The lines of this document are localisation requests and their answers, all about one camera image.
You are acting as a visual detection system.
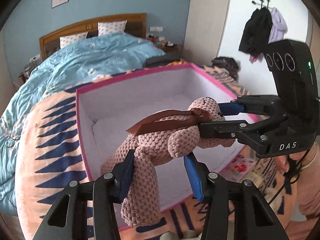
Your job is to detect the pink knitted plush toy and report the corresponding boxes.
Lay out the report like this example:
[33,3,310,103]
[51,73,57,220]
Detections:
[100,98,235,226]

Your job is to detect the pink sweater right forearm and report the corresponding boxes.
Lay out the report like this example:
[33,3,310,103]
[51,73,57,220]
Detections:
[290,142,319,224]

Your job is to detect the orange patterned blanket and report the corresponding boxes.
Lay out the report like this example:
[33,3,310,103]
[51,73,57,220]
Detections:
[15,67,284,239]

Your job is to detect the pink storage box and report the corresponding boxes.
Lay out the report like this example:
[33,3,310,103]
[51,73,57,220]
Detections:
[76,63,250,211]

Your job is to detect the black clothing on bed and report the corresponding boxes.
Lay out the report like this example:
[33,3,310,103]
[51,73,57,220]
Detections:
[143,51,181,68]

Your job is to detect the lilac hanging hoodie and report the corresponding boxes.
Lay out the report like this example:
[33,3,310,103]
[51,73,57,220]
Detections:
[268,8,287,43]

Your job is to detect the right white patterned pillow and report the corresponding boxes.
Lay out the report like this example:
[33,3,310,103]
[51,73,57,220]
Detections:
[98,21,127,36]

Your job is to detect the wooden nightstand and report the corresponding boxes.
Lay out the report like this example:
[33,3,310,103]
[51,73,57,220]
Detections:
[154,40,183,53]

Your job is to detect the wooden headboard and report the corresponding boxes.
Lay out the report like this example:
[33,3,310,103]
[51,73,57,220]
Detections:
[39,13,147,61]

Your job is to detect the black bag on bed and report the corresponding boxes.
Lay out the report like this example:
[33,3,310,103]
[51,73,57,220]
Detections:
[211,56,240,79]

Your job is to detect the blue floral duvet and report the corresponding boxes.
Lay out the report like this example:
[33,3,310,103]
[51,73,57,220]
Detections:
[1,32,165,216]

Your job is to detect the wall coat hook rack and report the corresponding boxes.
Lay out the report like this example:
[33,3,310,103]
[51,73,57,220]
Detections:
[251,0,271,10]

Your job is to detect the wall power socket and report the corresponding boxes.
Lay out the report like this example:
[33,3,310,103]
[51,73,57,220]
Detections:
[149,27,163,32]

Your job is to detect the black hanging jacket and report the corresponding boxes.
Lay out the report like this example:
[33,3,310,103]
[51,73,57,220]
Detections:
[239,7,273,57]

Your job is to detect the right hand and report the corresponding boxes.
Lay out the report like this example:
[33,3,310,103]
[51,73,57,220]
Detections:
[274,151,305,174]

